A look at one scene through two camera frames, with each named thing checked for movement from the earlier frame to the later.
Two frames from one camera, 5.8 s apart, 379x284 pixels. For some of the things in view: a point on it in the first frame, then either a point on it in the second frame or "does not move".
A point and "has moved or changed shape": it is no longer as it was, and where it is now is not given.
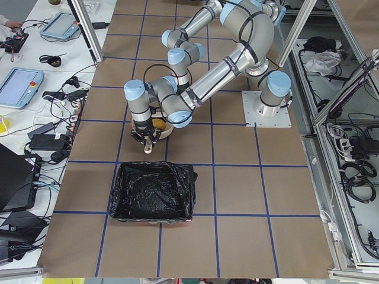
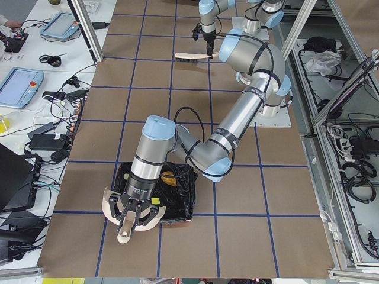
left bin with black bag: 153,191 does not move
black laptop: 19,177 does not move
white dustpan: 165,134 has moved or changed shape
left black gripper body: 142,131 to 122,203
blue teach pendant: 19,87 does not move
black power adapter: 47,142 does not move
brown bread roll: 159,123 has moved or changed shape
